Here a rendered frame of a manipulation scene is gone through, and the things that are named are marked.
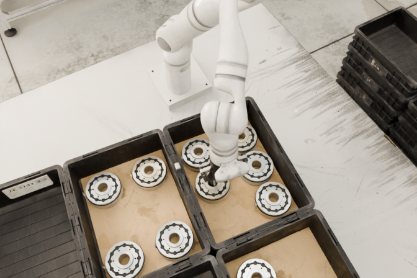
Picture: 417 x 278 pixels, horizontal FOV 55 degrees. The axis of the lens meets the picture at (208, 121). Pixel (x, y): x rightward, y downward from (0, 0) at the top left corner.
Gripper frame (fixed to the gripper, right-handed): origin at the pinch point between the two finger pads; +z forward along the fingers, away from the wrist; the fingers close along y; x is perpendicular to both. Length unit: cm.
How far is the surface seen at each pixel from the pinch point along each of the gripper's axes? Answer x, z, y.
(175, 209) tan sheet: 2.7, 4.8, 15.7
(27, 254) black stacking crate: 1, 5, 58
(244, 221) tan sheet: 12.6, 4.9, -1.6
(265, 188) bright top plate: 6.6, 2.1, -10.7
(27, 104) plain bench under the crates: -62, 17, 57
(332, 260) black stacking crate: 31.3, 2.2, -18.8
